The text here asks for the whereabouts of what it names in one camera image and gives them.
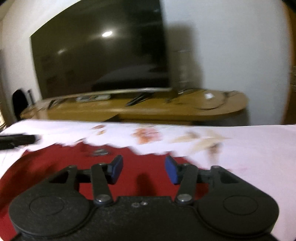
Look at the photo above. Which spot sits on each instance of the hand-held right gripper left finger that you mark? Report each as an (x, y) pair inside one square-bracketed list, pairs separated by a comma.
[(117, 170)]

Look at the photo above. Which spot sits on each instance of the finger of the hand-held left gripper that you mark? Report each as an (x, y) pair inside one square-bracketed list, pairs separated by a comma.
[(19, 139)]

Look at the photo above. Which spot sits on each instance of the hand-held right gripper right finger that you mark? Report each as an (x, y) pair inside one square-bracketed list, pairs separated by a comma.
[(171, 170)]

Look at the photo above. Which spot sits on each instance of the red embroidered sweater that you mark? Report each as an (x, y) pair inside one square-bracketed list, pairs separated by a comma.
[(138, 166)]

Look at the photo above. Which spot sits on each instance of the black chair back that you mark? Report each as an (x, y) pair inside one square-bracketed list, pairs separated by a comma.
[(19, 104)]

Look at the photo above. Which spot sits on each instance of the dark slim bottle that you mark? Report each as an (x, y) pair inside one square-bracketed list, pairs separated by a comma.
[(30, 97)]

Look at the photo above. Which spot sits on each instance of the wooden television cabinet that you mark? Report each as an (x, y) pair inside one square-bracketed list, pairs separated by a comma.
[(148, 110)]

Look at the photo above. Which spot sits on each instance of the silver set-top box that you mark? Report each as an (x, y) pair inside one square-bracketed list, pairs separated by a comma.
[(92, 98)]

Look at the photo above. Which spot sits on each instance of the floral white bedsheet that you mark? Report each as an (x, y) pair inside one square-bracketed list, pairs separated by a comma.
[(249, 153)]

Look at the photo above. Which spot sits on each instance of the small white plug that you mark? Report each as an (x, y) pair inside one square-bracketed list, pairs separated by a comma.
[(209, 95)]

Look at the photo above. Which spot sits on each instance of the clear glass vase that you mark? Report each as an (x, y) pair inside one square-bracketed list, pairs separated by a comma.
[(185, 69)]

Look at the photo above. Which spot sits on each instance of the large black television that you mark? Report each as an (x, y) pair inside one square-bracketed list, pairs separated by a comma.
[(99, 51)]

